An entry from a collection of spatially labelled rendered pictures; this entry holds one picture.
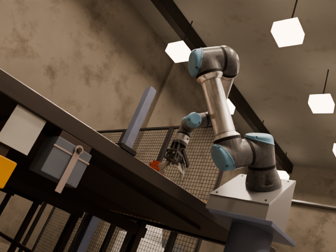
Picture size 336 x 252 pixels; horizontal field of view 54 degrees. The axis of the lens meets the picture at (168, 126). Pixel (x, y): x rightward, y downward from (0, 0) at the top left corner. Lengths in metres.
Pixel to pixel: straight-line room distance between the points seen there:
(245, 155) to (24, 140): 0.81
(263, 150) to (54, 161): 0.80
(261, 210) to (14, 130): 0.90
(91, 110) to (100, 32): 1.78
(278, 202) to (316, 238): 11.55
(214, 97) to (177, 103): 8.15
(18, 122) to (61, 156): 0.16
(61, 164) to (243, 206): 0.71
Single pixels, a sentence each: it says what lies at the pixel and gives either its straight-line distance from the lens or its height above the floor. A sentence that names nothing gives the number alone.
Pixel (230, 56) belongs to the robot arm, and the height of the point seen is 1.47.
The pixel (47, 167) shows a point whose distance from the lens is 1.08.
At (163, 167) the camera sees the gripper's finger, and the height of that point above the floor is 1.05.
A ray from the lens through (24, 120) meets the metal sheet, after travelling 1.08.
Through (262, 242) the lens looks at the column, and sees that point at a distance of 1.38.
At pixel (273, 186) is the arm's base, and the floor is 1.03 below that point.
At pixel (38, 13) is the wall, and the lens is 7.15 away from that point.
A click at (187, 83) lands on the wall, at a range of 9.95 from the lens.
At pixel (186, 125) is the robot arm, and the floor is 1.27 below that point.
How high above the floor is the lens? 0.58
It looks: 22 degrees up
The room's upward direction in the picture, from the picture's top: 22 degrees clockwise
